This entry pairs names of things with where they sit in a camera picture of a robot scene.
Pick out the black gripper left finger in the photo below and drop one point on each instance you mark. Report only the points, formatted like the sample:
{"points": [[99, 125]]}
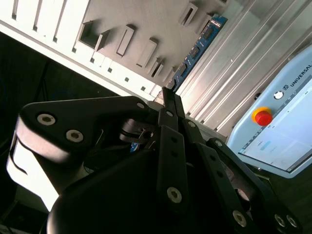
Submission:
{"points": [[80, 114]]}

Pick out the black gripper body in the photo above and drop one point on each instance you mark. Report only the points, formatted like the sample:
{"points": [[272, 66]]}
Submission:
{"points": [[117, 200]]}

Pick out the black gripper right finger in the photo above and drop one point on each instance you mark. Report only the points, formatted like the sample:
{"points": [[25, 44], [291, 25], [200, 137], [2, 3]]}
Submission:
{"points": [[219, 170]]}

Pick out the blue RAM stick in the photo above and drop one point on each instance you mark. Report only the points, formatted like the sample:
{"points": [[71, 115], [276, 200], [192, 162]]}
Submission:
{"points": [[195, 51]]}

